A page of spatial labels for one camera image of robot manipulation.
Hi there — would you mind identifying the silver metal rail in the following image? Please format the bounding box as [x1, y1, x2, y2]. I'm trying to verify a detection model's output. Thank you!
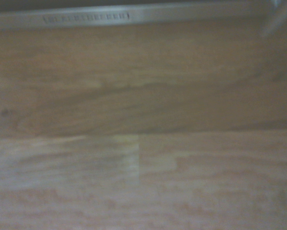
[0, 0, 287, 39]

